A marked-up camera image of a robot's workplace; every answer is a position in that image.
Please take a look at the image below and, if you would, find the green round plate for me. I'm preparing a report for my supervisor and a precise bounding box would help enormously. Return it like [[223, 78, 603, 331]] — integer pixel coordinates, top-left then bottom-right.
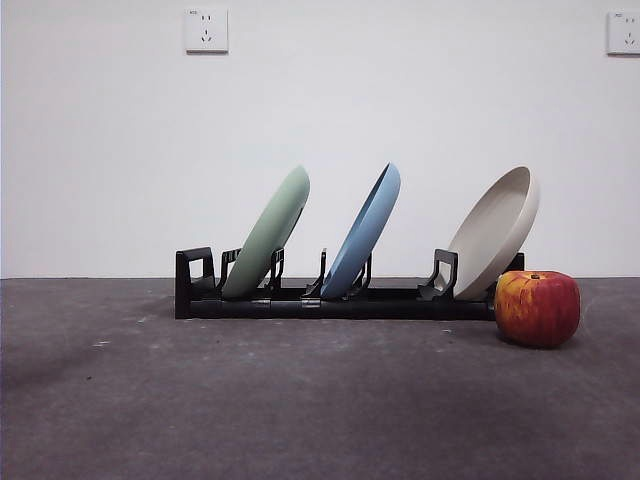
[[221, 164, 311, 301]]

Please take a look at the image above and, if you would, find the red yellow apple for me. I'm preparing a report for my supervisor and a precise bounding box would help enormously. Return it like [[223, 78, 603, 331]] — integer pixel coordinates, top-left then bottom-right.
[[493, 270, 582, 350]]

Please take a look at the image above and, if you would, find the blue round plate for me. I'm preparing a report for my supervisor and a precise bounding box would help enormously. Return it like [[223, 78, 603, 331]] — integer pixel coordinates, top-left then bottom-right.
[[319, 161, 402, 301]]

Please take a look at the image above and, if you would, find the black plate rack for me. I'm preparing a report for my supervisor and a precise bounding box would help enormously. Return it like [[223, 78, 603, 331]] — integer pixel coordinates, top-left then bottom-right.
[[174, 246, 526, 321]]

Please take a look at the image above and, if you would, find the beige round plate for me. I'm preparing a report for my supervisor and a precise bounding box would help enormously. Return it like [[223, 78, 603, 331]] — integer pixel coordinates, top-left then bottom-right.
[[446, 165, 542, 302]]

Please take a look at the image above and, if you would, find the white wall socket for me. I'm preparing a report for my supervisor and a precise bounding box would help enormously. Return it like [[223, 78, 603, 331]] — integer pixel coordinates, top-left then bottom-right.
[[606, 10, 640, 56], [185, 7, 230, 55]]

